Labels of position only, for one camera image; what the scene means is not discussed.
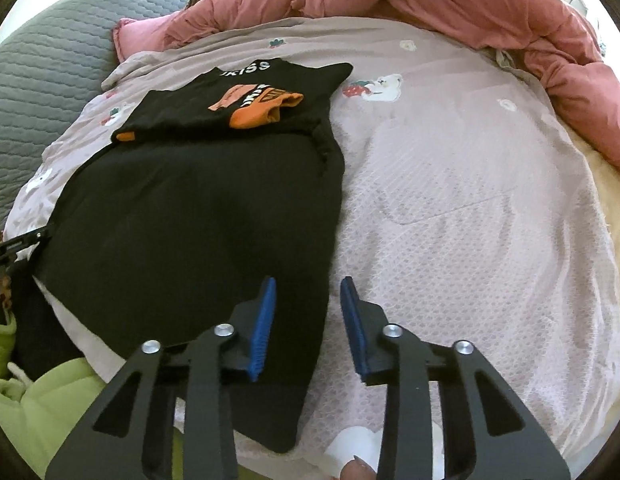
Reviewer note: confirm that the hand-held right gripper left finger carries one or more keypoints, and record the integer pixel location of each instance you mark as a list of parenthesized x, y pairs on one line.
[(262, 330)]

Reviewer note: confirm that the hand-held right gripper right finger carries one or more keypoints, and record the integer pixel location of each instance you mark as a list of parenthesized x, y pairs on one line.
[(352, 330)]

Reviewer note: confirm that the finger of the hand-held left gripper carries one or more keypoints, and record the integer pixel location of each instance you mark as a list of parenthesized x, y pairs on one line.
[(25, 241)]

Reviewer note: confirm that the black sweater with orange cuffs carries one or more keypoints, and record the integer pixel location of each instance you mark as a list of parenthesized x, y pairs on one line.
[(190, 220)]

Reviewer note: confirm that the person's right hand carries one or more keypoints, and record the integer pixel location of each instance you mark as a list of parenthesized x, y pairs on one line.
[(359, 470)]

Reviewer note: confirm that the floral printed cloth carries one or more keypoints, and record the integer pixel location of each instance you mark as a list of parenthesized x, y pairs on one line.
[(2, 295)]

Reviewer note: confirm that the dark cloth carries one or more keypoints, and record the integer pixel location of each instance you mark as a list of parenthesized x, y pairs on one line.
[(40, 330)]

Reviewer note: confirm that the green jacket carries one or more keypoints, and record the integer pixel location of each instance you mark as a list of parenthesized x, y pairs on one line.
[(40, 400)]

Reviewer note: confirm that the pale pink printed bedsheet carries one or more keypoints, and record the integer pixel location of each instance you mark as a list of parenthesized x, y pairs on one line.
[(465, 210)]

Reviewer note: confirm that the cream fluffy blanket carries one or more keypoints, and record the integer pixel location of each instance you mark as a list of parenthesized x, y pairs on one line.
[(615, 220)]

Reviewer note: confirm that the pink quilt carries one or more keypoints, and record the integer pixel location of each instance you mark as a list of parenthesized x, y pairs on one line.
[(465, 0)]

